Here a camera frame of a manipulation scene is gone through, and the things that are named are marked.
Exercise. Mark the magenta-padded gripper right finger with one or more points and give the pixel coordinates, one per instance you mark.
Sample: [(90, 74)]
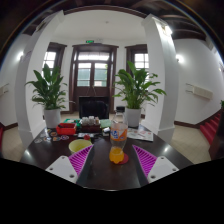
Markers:
[(161, 166)]

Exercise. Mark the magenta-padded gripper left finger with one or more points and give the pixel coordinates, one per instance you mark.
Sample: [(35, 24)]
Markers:
[(63, 166)]

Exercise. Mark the orange soda plastic bottle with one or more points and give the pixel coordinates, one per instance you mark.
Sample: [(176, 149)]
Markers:
[(118, 135)]

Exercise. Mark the pale yellow cup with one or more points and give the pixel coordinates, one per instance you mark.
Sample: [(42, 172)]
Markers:
[(80, 146)]

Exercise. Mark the flat round red coaster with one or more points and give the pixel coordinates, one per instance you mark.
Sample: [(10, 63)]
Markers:
[(126, 159)]

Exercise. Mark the small red ball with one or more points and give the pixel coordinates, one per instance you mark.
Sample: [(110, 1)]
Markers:
[(86, 137)]

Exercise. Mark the red plastic basket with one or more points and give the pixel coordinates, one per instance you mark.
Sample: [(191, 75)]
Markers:
[(66, 129)]

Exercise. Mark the printed paper magazine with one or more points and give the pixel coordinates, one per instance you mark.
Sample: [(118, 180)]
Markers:
[(141, 134)]

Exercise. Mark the tray of small cups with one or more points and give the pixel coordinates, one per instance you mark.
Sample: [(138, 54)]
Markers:
[(90, 122)]

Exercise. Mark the green book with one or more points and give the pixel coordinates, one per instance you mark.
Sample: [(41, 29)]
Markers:
[(105, 123)]

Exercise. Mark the red carpeted staircase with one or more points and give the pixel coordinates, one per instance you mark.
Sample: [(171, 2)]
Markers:
[(210, 128)]

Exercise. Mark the black chair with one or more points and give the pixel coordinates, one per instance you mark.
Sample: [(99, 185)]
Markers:
[(93, 107)]

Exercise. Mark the potted green plant white pot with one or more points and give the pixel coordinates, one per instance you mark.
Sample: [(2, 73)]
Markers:
[(48, 90), (136, 88)]

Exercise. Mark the brown wooden double door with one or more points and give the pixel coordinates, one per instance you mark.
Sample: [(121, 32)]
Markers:
[(91, 75)]

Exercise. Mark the brown framed window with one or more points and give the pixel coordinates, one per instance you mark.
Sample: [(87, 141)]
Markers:
[(49, 58), (141, 60)]

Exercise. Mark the green exit sign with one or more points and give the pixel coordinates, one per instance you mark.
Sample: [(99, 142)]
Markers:
[(89, 41)]

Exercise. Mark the white wall heater unit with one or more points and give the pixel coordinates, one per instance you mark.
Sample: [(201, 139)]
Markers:
[(3, 90), (200, 91)]

